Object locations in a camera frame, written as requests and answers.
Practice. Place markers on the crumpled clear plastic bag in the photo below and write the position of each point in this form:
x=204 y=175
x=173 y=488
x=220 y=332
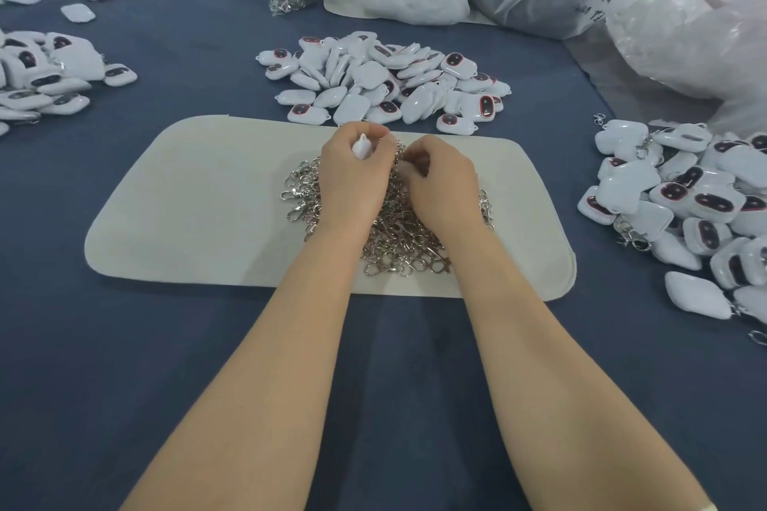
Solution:
x=702 y=40

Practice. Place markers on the person's left hand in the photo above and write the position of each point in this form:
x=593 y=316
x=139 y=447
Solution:
x=351 y=191

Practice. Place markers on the person's right forearm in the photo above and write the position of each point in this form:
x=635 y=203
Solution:
x=557 y=385

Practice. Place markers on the cream felt work mat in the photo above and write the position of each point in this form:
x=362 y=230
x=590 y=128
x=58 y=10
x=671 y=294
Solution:
x=186 y=203

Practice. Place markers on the person's left forearm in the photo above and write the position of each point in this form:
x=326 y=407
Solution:
x=264 y=385

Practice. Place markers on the person's right hand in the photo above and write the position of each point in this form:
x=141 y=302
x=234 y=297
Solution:
x=446 y=193

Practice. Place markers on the white fob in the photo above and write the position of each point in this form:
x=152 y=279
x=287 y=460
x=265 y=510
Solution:
x=362 y=148

